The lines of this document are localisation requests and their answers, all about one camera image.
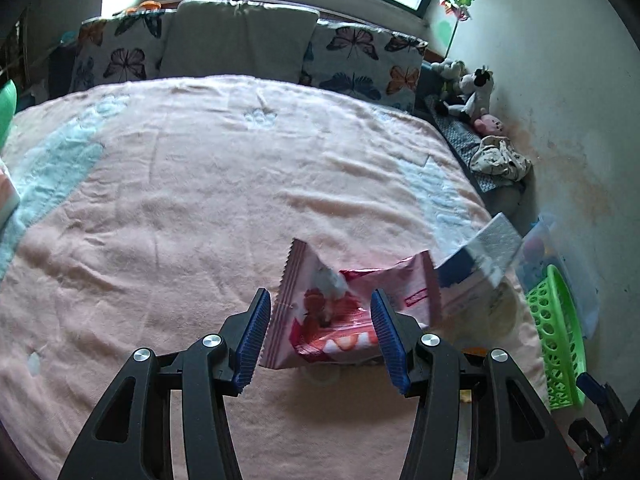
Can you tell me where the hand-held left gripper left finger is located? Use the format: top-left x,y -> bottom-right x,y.
57,287 -> 272,480

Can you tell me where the black and white plush cow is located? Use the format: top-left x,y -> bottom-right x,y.
435,66 -> 496,121

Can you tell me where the grey plush toy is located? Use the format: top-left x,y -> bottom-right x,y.
431,58 -> 468,81

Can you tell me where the pink snack wrapper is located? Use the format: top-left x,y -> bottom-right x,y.
262,238 -> 443,371

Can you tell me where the pink blanket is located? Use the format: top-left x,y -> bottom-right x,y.
0,75 -> 548,480

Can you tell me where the clear plastic storage box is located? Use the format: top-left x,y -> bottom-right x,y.
515,215 -> 601,341

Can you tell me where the patterned cloth bundle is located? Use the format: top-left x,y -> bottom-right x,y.
470,135 -> 532,182

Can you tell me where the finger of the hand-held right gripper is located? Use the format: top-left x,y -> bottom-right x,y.
575,374 -> 633,431
570,419 -> 611,480

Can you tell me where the white and blue carton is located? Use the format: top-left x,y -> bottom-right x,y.
434,213 -> 523,318

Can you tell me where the colourful pinwheel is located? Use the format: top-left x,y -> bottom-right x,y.
439,0 -> 476,58

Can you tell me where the butterfly print cushion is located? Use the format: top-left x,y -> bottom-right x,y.
300,19 -> 430,113
70,9 -> 176,93

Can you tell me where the blue bench mat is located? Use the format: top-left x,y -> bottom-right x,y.
415,62 -> 526,211

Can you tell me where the grey cushion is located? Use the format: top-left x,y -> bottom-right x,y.
159,0 -> 321,83

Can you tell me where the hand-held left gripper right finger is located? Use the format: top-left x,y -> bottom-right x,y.
370,288 -> 583,480

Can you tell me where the green plastic basin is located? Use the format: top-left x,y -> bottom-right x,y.
0,80 -> 18,146

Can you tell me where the green plastic basket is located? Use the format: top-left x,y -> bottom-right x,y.
525,264 -> 587,411

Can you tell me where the pink tissue pack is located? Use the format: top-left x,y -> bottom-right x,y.
0,160 -> 21,226

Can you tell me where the pink plush toy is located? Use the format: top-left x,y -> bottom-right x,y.
474,114 -> 503,136

